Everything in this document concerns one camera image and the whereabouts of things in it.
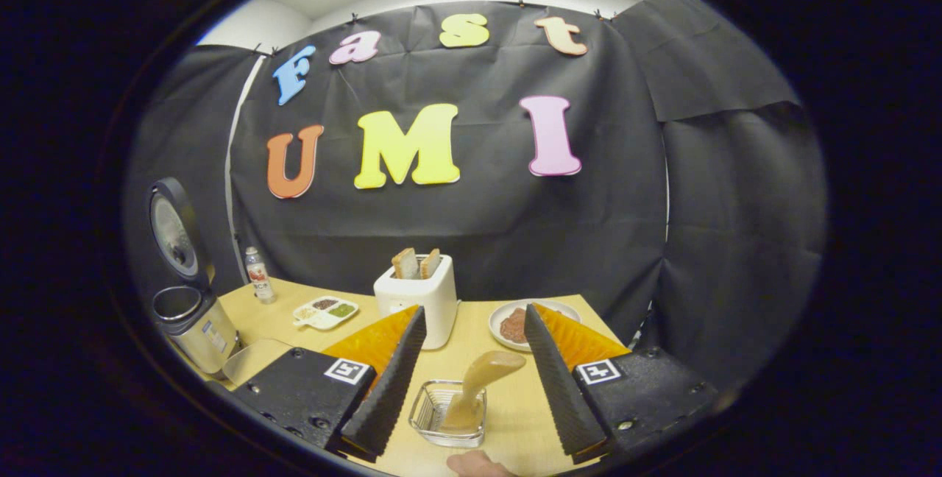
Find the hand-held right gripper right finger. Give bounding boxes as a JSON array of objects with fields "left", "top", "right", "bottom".
[{"left": 523, "top": 303, "right": 718, "bottom": 464}]

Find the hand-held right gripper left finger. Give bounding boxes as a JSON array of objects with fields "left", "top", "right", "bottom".
[{"left": 234, "top": 305, "right": 428, "bottom": 462}]

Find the wooden spoon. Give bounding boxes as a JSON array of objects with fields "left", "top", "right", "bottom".
[{"left": 440, "top": 350, "right": 528, "bottom": 434}]

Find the black silver rice cooker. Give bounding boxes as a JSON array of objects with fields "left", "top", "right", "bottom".
[{"left": 147, "top": 177, "right": 241, "bottom": 376}]

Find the brown meat piece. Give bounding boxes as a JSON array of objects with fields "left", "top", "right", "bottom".
[{"left": 500, "top": 307, "right": 528, "bottom": 344}]

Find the white toaster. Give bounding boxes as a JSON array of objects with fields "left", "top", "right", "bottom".
[{"left": 373, "top": 254, "right": 458, "bottom": 350}]

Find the white divided grain dish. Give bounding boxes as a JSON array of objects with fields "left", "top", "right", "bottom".
[{"left": 292, "top": 296, "right": 360, "bottom": 331}]

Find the white round plate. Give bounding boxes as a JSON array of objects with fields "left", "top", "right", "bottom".
[{"left": 489, "top": 299, "right": 582, "bottom": 353}]

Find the small clear plastic bottle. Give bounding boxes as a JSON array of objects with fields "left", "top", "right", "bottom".
[{"left": 245, "top": 247, "right": 277, "bottom": 305}]

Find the black backdrop cloth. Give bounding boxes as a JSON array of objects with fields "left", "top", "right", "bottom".
[{"left": 125, "top": 0, "right": 829, "bottom": 389}]

